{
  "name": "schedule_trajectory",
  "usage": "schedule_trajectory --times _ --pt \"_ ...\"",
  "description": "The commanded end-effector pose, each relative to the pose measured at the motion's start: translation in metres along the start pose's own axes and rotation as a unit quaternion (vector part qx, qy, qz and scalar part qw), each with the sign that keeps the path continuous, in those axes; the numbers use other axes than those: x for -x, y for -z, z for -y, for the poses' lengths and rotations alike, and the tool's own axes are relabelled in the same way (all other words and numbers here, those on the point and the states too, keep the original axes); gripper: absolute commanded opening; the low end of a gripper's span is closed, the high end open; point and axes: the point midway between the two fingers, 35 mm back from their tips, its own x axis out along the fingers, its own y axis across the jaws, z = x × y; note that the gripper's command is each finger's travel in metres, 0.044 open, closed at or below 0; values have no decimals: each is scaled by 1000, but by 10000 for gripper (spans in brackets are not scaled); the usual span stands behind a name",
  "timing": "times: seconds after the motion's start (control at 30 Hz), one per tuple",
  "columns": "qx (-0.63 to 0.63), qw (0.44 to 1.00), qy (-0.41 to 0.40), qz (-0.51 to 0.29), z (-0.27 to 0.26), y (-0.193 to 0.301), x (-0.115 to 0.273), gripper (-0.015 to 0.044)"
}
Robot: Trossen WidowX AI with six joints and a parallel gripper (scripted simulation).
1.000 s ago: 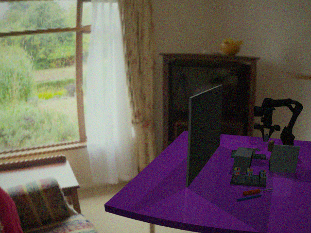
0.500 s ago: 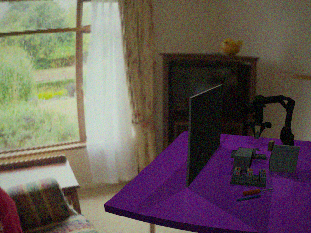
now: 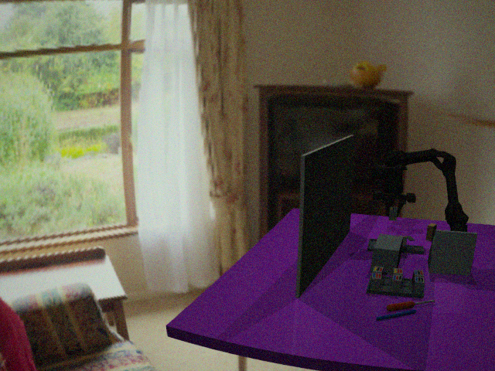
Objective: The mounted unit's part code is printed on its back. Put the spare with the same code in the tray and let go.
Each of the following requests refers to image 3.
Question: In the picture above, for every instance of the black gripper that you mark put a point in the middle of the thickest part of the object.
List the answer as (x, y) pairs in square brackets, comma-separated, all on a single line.
[(394, 192)]

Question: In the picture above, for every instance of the dark grey flat panel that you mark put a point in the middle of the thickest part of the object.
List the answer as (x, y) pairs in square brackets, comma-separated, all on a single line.
[(326, 184)]

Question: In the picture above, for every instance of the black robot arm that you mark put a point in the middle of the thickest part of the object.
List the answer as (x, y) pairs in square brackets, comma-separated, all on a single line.
[(396, 163)]

